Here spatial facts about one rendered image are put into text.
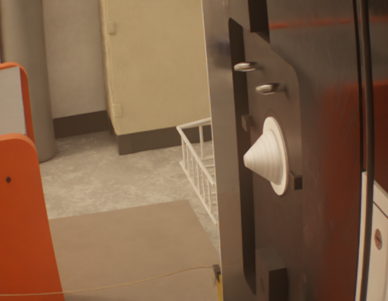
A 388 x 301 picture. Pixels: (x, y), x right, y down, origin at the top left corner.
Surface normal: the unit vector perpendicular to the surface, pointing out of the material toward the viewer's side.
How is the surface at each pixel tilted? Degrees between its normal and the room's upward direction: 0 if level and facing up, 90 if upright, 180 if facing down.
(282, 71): 90
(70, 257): 0
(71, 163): 0
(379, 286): 90
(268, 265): 0
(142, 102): 90
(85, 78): 90
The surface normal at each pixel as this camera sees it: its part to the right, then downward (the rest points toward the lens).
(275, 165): -0.44, 0.34
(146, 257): -0.07, -0.93
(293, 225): -0.97, 0.15
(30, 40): 0.58, 0.26
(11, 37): -0.17, 0.38
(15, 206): 0.22, 0.35
